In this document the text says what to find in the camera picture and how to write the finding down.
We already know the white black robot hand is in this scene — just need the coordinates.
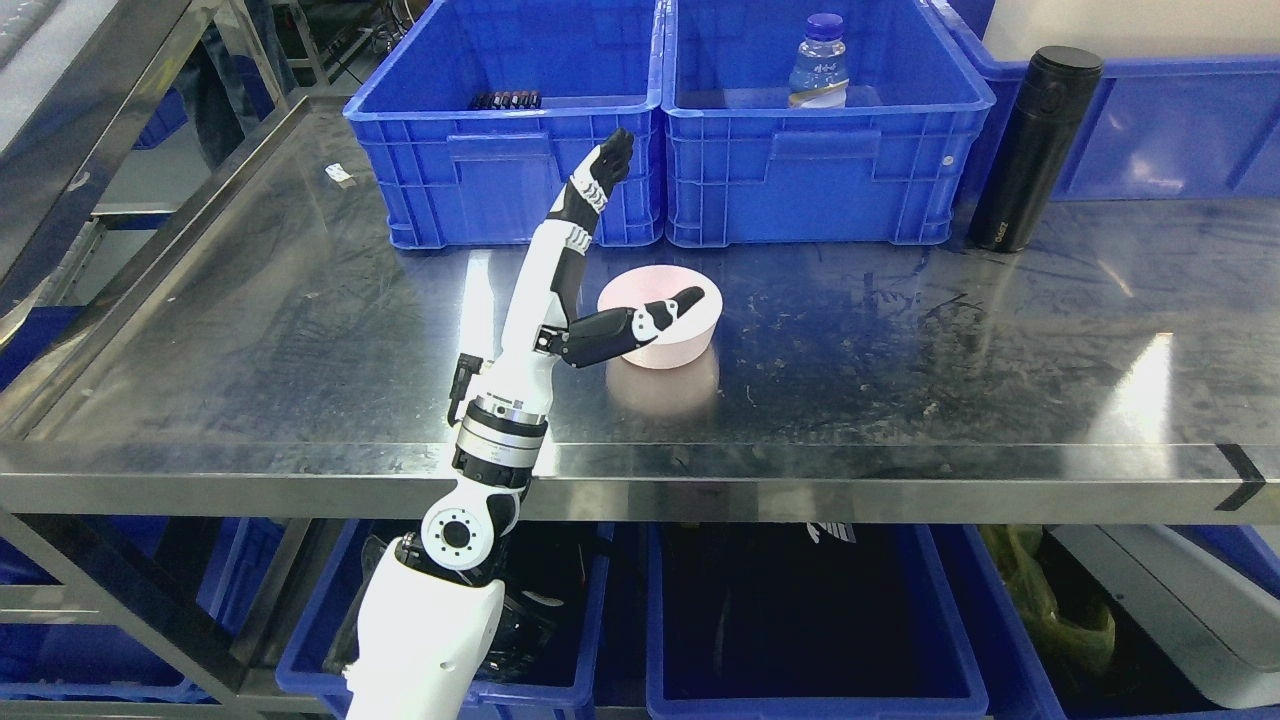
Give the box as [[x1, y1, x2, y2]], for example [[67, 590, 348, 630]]
[[475, 129, 707, 419]]

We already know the pink plastic bowl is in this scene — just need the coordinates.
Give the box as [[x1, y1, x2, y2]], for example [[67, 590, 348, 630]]
[[596, 265, 724, 372]]

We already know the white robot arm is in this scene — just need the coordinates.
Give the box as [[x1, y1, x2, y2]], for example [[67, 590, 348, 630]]
[[346, 351, 554, 719]]

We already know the blue crate left on shelf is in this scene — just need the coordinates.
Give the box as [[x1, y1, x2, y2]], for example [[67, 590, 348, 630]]
[[343, 1, 666, 250]]

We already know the blue crate on shelf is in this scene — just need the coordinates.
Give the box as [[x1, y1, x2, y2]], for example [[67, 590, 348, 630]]
[[660, 1, 995, 249], [931, 0, 1280, 202], [343, 1, 666, 250]]

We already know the blue crate middle on shelf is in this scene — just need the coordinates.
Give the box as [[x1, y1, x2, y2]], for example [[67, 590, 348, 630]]
[[660, 1, 995, 249]]

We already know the stainless steel shelf rack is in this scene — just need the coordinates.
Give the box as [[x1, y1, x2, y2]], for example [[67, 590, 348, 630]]
[[0, 0, 1280, 720]]

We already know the lower blue crate middle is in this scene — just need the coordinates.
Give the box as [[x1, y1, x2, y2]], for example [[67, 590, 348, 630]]
[[645, 523, 989, 719]]

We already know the blue crate right on shelf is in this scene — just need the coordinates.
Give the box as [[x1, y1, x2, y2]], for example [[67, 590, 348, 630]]
[[931, 0, 1280, 202]]

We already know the row of black batteries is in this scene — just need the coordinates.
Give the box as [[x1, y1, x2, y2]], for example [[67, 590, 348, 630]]
[[468, 90, 541, 111]]

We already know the small white paper scrap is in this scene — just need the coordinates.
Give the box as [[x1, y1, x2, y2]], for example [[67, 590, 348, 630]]
[[324, 163, 357, 188]]

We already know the lower blue crate left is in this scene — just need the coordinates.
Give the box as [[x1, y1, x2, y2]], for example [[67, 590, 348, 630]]
[[274, 520, 614, 719]]

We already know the black bag in crate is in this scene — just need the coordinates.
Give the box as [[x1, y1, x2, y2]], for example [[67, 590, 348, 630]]
[[660, 524, 911, 700]]

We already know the clear water bottle blue cap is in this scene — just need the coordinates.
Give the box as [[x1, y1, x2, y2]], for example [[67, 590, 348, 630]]
[[788, 13, 850, 110]]

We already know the black thermos flask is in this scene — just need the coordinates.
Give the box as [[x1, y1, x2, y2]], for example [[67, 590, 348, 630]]
[[968, 45, 1105, 252]]

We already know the green plastic bag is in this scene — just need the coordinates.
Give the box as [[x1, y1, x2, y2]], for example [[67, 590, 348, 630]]
[[979, 524, 1117, 688]]

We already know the white grey device box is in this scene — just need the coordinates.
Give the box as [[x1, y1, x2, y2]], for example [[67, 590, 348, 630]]
[[1050, 524, 1279, 711]]

